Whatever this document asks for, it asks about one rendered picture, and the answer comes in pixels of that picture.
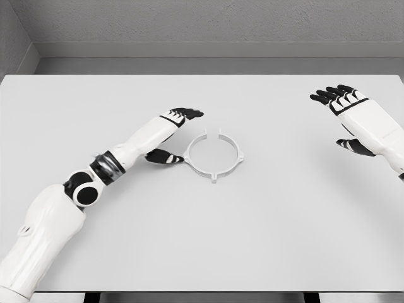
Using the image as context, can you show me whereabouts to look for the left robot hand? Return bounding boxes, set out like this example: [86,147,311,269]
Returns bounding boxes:
[134,107,205,165]

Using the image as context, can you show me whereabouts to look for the white PVC pipe clamp ring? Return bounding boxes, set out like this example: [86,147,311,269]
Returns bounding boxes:
[184,126,246,185]

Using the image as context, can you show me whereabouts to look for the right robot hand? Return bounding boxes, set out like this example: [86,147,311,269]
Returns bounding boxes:
[309,83,404,158]

